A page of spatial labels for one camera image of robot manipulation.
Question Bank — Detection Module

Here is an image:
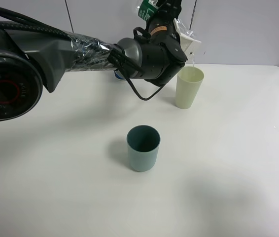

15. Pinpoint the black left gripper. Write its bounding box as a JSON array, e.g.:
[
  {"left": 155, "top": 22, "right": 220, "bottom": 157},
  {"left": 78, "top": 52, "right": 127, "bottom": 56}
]
[{"left": 140, "top": 0, "right": 187, "bottom": 86}]

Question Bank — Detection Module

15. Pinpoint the clear bottle green label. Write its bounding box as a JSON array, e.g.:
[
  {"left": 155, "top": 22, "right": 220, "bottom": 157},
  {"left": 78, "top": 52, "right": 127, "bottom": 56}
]
[{"left": 133, "top": 0, "right": 195, "bottom": 39}]

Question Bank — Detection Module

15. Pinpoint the tall pale yellow cup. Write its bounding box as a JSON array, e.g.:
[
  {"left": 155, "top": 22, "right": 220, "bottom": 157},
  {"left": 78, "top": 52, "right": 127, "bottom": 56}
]
[{"left": 175, "top": 66, "right": 204, "bottom": 109}]

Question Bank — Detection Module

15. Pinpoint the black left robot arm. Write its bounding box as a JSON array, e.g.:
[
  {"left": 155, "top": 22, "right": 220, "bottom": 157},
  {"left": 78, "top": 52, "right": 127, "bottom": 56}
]
[{"left": 0, "top": 0, "right": 187, "bottom": 121}]

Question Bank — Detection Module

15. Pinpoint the blue sleeved paper cup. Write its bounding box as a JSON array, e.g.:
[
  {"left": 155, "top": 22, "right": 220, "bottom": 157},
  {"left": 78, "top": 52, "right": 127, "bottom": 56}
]
[{"left": 114, "top": 71, "right": 126, "bottom": 81}]

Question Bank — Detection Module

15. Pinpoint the short teal cup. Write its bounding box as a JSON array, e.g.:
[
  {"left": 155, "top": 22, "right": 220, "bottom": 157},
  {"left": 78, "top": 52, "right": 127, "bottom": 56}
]
[{"left": 126, "top": 125, "right": 161, "bottom": 172}]

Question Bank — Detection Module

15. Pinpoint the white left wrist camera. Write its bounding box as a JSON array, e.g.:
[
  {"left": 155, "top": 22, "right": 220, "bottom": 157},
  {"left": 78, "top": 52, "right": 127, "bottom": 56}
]
[{"left": 174, "top": 18, "right": 202, "bottom": 58}]

